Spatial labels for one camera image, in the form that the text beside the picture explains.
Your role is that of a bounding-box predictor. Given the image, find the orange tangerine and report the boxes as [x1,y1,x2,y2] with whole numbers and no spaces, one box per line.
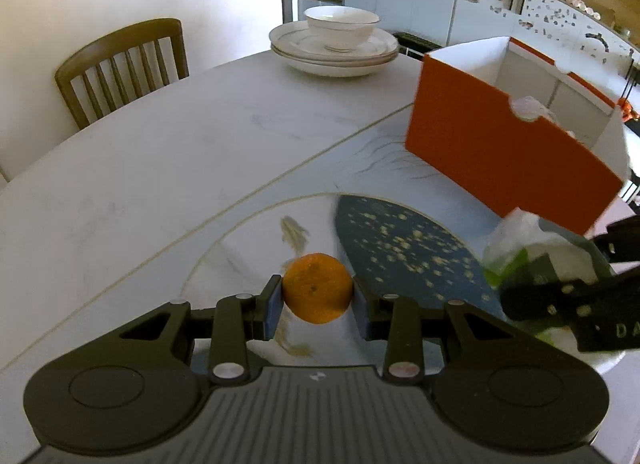
[282,253,354,324]

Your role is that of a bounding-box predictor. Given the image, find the stacked white plates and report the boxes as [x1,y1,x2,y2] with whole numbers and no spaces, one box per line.
[269,21,399,78]

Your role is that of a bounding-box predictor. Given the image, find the black shoe rack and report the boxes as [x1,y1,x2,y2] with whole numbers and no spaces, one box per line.
[393,32,442,61]

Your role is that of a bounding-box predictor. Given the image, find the red white cardboard box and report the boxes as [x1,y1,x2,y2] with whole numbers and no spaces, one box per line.
[405,36,630,234]

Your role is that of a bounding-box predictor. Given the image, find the white blue tissue pack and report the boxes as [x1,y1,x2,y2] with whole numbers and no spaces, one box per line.
[480,208,616,340]

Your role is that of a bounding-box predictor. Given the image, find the white ceramic bowl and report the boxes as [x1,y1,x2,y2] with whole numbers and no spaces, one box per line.
[304,6,380,51]

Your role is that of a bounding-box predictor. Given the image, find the wooden dining chair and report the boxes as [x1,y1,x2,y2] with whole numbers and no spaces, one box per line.
[54,18,189,129]

